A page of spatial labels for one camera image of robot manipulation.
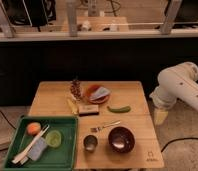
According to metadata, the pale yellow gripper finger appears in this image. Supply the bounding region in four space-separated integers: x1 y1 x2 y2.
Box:
154 108 168 125

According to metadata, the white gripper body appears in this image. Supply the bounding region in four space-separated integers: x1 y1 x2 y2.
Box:
149 86 177 110

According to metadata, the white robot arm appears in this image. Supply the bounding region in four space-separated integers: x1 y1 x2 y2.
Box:
149 62 198 125

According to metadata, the small metal cup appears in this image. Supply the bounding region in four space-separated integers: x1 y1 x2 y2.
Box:
83 135 98 152

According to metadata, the small green cup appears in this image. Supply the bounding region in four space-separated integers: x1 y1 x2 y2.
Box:
45 130 62 148

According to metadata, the dark brown bowl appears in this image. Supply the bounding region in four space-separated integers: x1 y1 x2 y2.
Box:
108 127 135 153

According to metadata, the blue grey cloth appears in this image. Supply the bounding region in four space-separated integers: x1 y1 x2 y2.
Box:
90 87 110 100

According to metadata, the orange plate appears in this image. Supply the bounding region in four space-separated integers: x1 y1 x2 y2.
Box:
84 84 110 104

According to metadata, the metal fork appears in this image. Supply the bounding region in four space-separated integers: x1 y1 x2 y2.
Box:
90 121 121 132

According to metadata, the wooden brush block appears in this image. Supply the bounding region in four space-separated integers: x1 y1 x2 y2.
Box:
78 105 99 116

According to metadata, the yellow banana piece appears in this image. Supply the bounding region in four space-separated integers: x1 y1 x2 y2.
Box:
67 98 78 115

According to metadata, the brown pine cone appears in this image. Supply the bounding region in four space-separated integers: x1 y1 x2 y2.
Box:
70 79 82 101

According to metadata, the green plastic tray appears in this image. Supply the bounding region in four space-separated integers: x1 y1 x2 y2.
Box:
3 117 78 171

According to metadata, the blue sponge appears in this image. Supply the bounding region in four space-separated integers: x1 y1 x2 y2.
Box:
27 138 47 161

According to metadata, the orange fruit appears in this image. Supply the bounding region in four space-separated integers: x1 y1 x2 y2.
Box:
26 122 41 135

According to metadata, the white plastic utensil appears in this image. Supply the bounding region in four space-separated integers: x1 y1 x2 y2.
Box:
11 124 50 164

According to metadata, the black floor cable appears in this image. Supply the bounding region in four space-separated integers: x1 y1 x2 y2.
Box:
160 136 198 153

